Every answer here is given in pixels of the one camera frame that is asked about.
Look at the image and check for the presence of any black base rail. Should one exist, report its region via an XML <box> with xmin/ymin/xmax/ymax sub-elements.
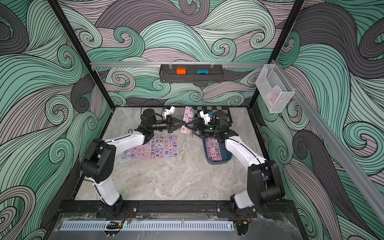
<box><xmin>58</xmin><ymin>200</ymin><xmax>299</xmax><ymax>220</ymax></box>

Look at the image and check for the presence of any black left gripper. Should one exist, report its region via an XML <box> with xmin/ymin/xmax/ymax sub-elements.
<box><xmin>149</xmin><ymin>117</ymin><xmax>185</xmax><ymax>134</ymax></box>

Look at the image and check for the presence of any aluminium rail right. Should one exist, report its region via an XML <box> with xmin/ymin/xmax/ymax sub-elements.
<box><xmin>272</xmin><ymin>60</ymin><xmax>384</xmax><ymax>223</ymax></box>

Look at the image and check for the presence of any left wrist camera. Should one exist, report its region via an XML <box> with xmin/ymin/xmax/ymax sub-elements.
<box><xmin>163</xmin><ymin>106</ymin><xmax>176</xmax><ymax>118</ymax></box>

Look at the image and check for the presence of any teal block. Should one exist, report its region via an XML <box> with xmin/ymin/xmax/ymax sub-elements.
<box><xmin>197</xmin><ymin>70</ymin><xmax>209</xmax><ymax>75</ymax></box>

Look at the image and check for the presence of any white perforated cable duct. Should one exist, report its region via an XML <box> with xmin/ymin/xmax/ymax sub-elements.
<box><xmin>58</xmin><ymin>220</ymin><xmax>235</xmax><ymax>232</ymax></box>

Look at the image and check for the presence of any black wall-mounted tray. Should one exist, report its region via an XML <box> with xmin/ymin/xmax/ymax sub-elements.
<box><xmin>159</xmin><ymin>65</ymin><xmax>224</xmax><ymax>84</ymax></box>

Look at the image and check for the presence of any orange block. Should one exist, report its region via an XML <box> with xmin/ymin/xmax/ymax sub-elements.
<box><xmin>176</xmin><ymin>68</ymin><xmax>187</xmax><ymax>75</ymax></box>

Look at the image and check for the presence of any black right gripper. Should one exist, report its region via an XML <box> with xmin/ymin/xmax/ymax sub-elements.
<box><xmin>188</xmin><ymin>118</ymin><xmax>221</xmax><ymax>138</ymax></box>

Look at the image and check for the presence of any aluminium rail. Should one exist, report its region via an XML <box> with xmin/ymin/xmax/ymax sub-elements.
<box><xmin>272</xmin><ymin>60</ymin><xmax>384</xmax><ymax>223</ymax></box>
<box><xmin>90</xmin><ymin>61</ymin><xmax>266</xmax><ymax>69</ymax></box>

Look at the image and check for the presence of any black corner frame post left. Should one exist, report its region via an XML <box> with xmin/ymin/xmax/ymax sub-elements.
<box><xmin>47</xmin><ymin>0</ymin><xmax>116</xmax><ymax>112</ymax></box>

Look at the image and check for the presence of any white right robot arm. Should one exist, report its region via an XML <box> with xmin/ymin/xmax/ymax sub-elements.
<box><xmin>186</xmin><ymin>111</ymin><xmax>285</xmax><ymax>210</ymax></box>

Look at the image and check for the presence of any sticker sheet stack in box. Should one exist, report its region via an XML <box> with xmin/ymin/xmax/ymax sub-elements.
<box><xmin>205</xmin><ymin>138</ymin><xmax>223</xmax><ymax>162</ymax></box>

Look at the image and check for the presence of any black corner frame post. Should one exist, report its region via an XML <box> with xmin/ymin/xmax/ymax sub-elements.
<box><xmin>248</xmin><ymin>0</ymin><xmax>306</xmax><ymax>108</ymax></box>
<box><xmin>47</xmin><ymin>0</ymin><xmax>116</xmax><ymax>112</ymax></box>

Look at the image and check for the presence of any clear plastic wall holder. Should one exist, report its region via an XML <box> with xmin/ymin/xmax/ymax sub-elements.
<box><xmin>256</xmin><ymin>64</ymin><xmax>295</xmax><ymax>113</ymax></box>

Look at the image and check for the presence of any aluminium rail back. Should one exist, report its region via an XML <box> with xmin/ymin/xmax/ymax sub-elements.
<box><xmin>90</xmin><ymin>61</ymin><xmax>266</xmax><ymax>69</ymax></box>

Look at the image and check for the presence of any black and grey chessboard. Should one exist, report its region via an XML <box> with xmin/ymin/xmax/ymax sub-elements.
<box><xmin>191</xmin><ymin>106</ymin><xmax>233</xmax><ymax>126</ymax></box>

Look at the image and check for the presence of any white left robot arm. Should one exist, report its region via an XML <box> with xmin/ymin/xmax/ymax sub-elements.
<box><xmin>80</xmin><ymin>107</ymin><xmax>186</xmax><ymax>208</ymax></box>

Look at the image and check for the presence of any pink sticker sheet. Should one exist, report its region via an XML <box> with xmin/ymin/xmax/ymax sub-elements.
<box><xmin>150</xmin><ymin>136</ymin><xmax>165</xmax><ymax>159</ymax></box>
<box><xmin>164</xmin><ymin>135</ymin><xmax>178</xmax><ymax>159</ymax></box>
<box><xmin>181</xmin><ymin>107</ymin><xmax>195</xmax><ymax>136</ymax></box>
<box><xmin>122</xmin><ymin>147</ymin><xmax>141</xmax><ymax>160</ymax></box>
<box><xmin>136</xmin><ymin>143</ymin><xmax>152</xmax><ymax>160</ymax></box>

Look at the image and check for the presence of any black corner frame post right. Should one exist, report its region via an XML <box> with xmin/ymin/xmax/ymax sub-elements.
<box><xmin>248</xmin><ymin>0</ymin><xmax>306</xmax><ymax>108</ymax></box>

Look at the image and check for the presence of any teal plastic storage box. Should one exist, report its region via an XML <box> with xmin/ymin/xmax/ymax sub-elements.
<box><xmin>202</xmin><ymin>138</ymin><xmax>233</xmax><ymax>165</ymax></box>

